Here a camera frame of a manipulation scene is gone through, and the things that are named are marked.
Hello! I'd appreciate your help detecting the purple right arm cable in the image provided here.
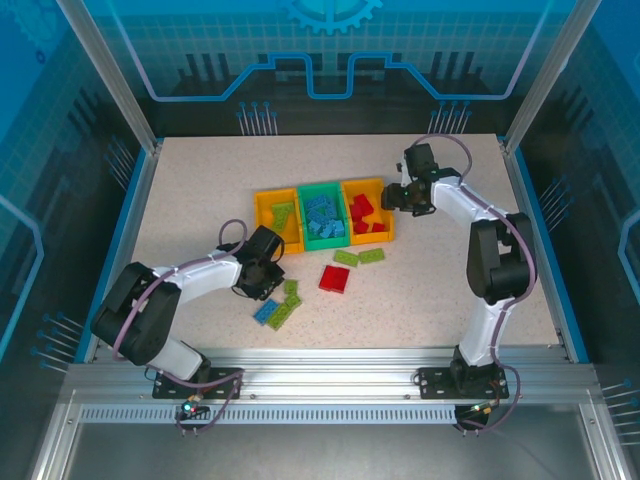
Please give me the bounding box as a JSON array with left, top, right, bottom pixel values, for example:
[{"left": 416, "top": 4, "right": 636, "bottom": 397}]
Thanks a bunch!
[{"left": 412, "top": 133, "right": 539, "bottom": 436}]

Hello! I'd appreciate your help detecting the aluminium frame post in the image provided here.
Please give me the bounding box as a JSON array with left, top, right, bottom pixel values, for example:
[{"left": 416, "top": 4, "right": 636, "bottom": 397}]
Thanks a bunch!
[
  {"left": 54, "top": 0, "right": 164, "bottom": 154},
  {"left": 501, "top": 0, "right": 590, "bottom": 154}
]

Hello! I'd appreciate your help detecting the aluminium table side rail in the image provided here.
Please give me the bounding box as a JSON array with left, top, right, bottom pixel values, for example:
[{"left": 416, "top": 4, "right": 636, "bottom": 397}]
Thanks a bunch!
[
  {"left": 82, "top": 139, "right": 166, "bottom": 364},
  {"left": 501, "top": 139, "right": 574, "bottom": 364}
]

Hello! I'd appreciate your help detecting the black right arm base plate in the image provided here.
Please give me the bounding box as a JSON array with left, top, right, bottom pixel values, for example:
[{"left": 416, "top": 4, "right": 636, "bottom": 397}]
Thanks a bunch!
[{"left": 417, "top": 367, "right": 510, "bottom": 400}]

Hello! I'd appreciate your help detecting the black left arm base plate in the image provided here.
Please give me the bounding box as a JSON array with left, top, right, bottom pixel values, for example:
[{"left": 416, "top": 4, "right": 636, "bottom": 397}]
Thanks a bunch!
[{"left": 152, "top": 367, "right": 244, "bottom": 400}]

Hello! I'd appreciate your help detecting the small LED circuit board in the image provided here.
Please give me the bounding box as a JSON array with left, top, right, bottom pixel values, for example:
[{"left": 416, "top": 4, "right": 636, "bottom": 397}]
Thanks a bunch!
[
  {"left": 174, "top": 397, "right": 211, "bottom": 421},
  {"left": 457, "top": 402, "right": 501, "bottom": 422}
]

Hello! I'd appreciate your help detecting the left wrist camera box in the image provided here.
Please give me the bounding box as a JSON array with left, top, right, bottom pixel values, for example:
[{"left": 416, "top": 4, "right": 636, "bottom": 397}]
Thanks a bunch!
[{"left": 248, "top": 224, "right": 286, "bottom": 261}]

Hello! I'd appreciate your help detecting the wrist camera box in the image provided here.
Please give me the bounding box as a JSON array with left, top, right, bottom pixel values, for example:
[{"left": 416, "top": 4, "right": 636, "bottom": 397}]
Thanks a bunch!
[
  {"left": 248, "top": 224, "right": 286, "bottom": 261},
  {"left": 401, "top": 143, "right": 441, "bottom": 177}
]

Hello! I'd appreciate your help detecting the slotted grey cable duct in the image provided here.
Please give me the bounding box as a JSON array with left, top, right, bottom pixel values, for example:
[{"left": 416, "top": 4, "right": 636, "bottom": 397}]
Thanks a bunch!
[{"left": 79, "top": 405, "right": 459, "bottom": 425}]

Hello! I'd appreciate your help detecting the yellow plastic bin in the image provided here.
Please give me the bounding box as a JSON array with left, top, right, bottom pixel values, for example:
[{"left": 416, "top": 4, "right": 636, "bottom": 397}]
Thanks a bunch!
[
  {"left": 340, "top": 177, "right": 397, "bottom": 246},
  {"left": 253, "top": 188, "right": 306, "bottom": 255}
]

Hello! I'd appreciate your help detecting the aluminium front mounting rail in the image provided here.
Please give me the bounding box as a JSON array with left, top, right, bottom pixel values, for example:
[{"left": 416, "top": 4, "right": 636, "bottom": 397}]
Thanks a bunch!
[{"left": 67, "top": 347, "right": 596, "bottom": 401}]

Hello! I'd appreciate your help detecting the metal base panel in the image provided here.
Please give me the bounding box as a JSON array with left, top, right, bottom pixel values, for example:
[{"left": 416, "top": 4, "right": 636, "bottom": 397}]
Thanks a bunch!
[{"left": 62, "top": 422, "right": 604, "bottom": 480}]

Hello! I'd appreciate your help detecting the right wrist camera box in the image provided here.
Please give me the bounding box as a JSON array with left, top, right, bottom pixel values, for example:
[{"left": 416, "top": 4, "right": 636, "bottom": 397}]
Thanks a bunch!
[{"left": 401, "top": 143, "right": 441, "bottom": 177}]

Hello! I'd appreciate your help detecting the green plastic bin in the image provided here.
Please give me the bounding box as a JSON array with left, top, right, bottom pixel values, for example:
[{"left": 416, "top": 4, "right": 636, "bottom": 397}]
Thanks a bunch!
[{"left": 298, "top": 182, "right": 351, "bottom": 253}]

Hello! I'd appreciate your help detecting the aluminium lower frame beam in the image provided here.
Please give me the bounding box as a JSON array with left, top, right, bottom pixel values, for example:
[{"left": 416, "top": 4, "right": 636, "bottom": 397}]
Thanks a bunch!
[
  {"left": 579, "top": 399, "right": 632, "bottom": 480},
  {"left": 28, "top": 392, "right": 81, "bottom": 480}
]

